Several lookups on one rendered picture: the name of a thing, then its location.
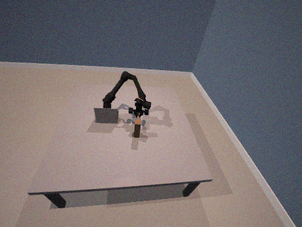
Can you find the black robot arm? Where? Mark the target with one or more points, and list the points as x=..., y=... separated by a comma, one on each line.
x=107, y=100

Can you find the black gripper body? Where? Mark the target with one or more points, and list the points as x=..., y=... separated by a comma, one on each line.
x=131, y=110

